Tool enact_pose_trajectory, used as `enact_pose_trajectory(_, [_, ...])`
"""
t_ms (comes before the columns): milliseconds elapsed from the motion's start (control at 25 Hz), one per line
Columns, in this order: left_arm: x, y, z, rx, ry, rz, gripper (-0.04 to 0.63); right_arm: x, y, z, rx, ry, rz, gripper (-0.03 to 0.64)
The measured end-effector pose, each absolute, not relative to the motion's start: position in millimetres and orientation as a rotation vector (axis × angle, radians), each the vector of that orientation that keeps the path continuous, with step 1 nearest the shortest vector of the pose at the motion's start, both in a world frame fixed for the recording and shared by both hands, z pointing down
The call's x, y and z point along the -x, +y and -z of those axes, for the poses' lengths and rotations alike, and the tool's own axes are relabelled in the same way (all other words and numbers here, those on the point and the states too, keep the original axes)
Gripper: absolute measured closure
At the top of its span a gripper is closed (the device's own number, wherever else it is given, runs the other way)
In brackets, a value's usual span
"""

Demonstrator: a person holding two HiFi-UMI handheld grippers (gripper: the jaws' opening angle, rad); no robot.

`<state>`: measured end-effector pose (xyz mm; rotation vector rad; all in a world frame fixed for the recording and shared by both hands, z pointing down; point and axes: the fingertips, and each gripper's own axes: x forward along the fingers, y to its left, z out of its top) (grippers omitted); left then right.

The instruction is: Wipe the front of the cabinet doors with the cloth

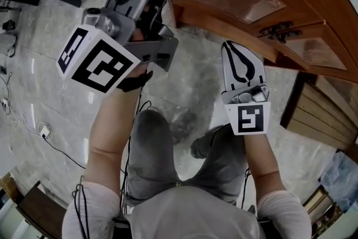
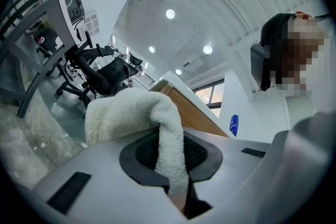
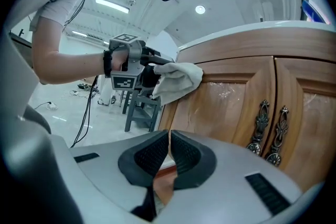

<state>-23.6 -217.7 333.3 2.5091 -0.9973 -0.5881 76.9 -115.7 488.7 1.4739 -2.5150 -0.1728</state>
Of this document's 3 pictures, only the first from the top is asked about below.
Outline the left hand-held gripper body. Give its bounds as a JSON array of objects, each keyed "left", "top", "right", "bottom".
[{"left": 55, "top": 0, "right": 180, "bottom": 95}]

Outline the person's leg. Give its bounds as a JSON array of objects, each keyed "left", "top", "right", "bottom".
[
  {"left": 124, "top": 108, "right": 180, "bottom": 207},
  {"left": 178, "top": 123, "right": 250, "bottom": 207}
]

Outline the person's right leg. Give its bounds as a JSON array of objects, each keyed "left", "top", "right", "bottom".
[{"left": 178, "top": 123, "right": 250, "bottom": 207}]

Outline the dark ornate door handle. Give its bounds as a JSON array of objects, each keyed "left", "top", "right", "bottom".
[
  {"left": 258, "top": 22, "right": 295, "bottom": 38},
  {"left": 275, "top": 30, "right": 304, "bottom": 44}
]

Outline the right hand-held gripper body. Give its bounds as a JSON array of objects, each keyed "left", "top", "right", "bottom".
[{"left": 220, "top": 82, "right": 272, "bottom": 137}]

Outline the white power adapter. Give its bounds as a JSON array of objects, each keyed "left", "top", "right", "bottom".
[{"left": 37, "top": 121, "right": 54, "bottom": 140}]

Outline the black head camera cable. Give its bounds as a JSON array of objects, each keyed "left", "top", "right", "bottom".
[{"left": 70, "top": 175, "right": 91, "bottom": 239}]

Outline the dark brown wooden furniture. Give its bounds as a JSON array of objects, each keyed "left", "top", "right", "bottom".
[{"left": 0, "top": 172, "right": 68, "bottom": 239}]

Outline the person's left forearm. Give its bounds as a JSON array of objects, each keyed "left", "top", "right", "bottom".
[{"left": 83, "top": 62, "right": 149, "bottom": 191}]

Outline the black wristband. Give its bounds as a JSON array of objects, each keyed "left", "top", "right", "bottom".
[{"left": 116, "top": 70, "right": 154, "bottom": 93}]

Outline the person's right forearm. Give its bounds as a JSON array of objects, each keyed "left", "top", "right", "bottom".
[{"left": 242, "top": 133, "right": 288, "bottom": 200}]

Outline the light metal frame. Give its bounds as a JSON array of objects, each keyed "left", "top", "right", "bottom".
[{"left": 303, "top": 186, "right": 345, "bottom": 236}]

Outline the wooden cabinet door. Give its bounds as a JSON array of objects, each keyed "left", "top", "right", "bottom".
[
  {"left": 261, "top": 21, "right": 358, "bottom": 85},
  {"left": 167, "top": 0, "right": 294, "bottom": 64}
]

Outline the person's left hand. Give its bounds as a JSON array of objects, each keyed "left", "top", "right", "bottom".
[{"left": 130, "top": 25, "right": 148, "bottom": 42}]

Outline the person's left leg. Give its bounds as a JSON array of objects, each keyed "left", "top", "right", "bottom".
[{"left": 124, "top": 108, "right": 180, "bottom": 207}]

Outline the wooden slatted crate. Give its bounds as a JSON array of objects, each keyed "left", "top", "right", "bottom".
[{"left": 279, "top": 71, "right": 358, "bottom": 152}]

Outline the blue plastic sheet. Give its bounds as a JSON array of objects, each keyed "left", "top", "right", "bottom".
[{"left": 318, "top": 149, "right": 358, "bottom": 205}]

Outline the black floor cable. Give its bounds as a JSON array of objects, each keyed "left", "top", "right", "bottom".
[{"left": 41, "top": 134, "right": 86, "bottom": 170}]

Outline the person's white shirt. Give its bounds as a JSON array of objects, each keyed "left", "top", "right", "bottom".
[{"left": 62, "top": 181, "right": 313, "bottom": 239}]

